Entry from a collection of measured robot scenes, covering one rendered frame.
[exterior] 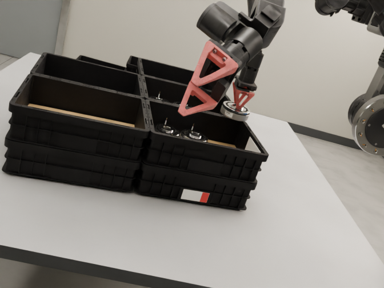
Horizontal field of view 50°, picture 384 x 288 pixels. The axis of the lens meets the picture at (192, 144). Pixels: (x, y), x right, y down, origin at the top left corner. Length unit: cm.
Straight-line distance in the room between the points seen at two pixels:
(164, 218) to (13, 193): 44
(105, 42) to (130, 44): 26
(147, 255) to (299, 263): 48
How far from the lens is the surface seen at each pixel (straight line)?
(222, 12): 82
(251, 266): 122
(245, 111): 147
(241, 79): 143
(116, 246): 112
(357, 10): 159
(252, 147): 144
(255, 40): 80
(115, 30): 454
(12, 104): 122
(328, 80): 491
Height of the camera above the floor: 140
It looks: 23 degrees down
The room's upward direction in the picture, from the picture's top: 18 degrees clockwise
